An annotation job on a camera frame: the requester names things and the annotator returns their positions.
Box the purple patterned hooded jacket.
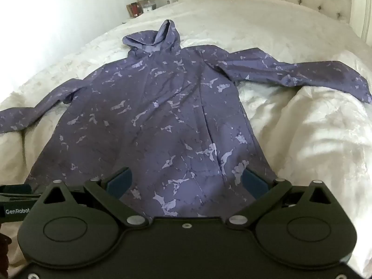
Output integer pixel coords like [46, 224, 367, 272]
[1, 20, 371, 217]

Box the white bed comforter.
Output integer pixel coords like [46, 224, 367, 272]
[1, 0, 371, 274]

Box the small white alarm clock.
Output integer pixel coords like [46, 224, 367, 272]
[141, 3, 156, 13]

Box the red picture frame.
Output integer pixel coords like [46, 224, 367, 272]
[126, 2, 143, 18]

